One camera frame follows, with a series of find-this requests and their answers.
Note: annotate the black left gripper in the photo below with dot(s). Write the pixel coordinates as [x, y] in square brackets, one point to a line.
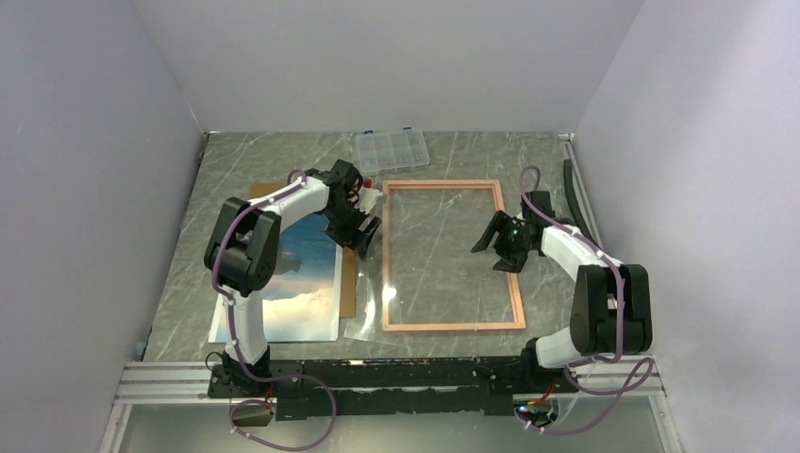
[347, 238]

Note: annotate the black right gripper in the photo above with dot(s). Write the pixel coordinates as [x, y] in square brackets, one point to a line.
[502, 223]

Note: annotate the sea and cloud photo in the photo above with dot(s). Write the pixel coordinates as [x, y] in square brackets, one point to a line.
[301, 303]

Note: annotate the clear acrylic sheet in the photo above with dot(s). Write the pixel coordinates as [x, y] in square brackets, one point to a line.
[366, 325]

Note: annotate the pink wooden picture frame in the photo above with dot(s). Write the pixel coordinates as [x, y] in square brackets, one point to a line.
[432, 279]

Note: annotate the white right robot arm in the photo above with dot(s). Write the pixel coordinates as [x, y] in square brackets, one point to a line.
[610, 313]

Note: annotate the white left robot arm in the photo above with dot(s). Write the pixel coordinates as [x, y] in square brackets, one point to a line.
[243, 249]

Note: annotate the brown backing board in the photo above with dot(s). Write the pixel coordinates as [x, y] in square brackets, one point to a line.
[349, 266]

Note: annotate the clear plastic organizer box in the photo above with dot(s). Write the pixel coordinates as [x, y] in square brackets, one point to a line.
[379, 153]

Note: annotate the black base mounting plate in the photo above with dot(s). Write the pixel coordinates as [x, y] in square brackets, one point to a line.
[491, 385]

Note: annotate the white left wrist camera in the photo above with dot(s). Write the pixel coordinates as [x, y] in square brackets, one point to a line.
[369, 197]

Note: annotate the aluminium rail frame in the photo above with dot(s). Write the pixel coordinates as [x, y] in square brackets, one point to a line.
[165, 394]

